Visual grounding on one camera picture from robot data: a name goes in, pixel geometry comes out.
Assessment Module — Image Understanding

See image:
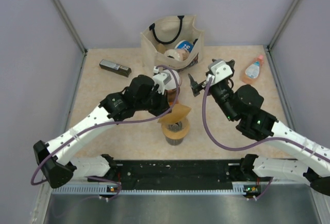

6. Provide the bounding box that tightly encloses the pink glass dripper cone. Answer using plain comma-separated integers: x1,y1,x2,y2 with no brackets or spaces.
167,69,183,92

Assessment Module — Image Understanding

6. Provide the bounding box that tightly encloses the orange glass carafe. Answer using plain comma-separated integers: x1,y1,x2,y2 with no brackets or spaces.
169,101,178,106

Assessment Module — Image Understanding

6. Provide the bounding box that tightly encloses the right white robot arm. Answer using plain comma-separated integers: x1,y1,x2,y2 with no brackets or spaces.
188,59,329,196

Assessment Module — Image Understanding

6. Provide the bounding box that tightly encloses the brown paper coffee filter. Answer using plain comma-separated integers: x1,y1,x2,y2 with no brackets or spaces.
158,103,191,124

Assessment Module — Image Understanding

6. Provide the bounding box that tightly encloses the grey slotted cable duct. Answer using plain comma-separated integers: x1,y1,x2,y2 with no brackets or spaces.
51,182,262,196

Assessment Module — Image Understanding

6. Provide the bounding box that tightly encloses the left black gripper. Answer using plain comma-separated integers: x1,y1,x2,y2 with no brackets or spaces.
135,86,172,117

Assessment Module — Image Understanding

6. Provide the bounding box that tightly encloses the pink liquid bottle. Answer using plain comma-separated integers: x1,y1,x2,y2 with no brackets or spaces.
240,55,264,85

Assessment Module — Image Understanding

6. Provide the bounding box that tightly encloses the blue white cup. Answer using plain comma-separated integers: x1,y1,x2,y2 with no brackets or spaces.
175,40,194,53

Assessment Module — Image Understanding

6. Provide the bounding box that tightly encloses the black rectangular box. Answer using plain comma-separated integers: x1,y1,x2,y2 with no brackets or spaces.
99,59,131,77

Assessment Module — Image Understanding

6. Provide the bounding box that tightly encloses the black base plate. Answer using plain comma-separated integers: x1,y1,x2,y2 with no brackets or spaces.
87,158,274,190

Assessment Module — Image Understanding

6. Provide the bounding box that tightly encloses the cream canvas tote bag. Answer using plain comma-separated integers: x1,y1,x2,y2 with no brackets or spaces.
141,15,204,72

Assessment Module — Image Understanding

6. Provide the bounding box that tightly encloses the white tape roll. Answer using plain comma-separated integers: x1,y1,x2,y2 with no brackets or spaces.
164,49,190,61

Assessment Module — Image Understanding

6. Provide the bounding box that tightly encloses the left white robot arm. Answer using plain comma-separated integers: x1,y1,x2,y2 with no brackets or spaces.
30,71,178,188

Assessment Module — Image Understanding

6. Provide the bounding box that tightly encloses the grey glass carafe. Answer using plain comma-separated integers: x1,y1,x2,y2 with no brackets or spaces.
165,136,184,146

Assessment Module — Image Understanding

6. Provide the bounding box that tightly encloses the white paper coffee filter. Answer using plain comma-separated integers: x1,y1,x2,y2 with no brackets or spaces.
164,69,180,90

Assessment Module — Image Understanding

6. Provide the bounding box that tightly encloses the light wooden dripper ring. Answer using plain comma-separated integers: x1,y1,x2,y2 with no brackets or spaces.
161,120,191,139

